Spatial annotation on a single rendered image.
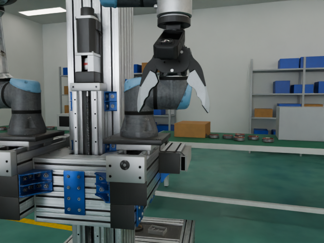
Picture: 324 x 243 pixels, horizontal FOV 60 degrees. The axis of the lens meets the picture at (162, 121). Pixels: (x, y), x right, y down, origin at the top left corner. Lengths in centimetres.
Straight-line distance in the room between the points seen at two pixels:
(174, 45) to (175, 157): 73
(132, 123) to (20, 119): 47
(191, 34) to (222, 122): 225
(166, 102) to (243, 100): 582
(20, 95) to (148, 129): 55
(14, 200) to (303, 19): 663
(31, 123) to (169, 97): 59
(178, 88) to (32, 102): 61
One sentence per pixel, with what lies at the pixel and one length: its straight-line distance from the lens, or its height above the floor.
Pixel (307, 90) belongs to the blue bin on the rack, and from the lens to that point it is 638.
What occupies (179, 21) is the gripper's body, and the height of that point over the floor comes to 134.
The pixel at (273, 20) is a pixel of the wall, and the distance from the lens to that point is 706.
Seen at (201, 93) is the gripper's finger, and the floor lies 119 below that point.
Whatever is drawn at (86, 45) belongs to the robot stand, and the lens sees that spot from 126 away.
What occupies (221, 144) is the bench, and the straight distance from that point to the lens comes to 274.
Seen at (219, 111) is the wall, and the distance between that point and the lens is 689.
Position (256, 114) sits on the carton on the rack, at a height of 82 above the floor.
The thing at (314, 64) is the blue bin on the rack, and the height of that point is 185.
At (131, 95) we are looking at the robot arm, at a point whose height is 120.
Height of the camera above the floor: 119
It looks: 5 degrees down
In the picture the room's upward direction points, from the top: straight up
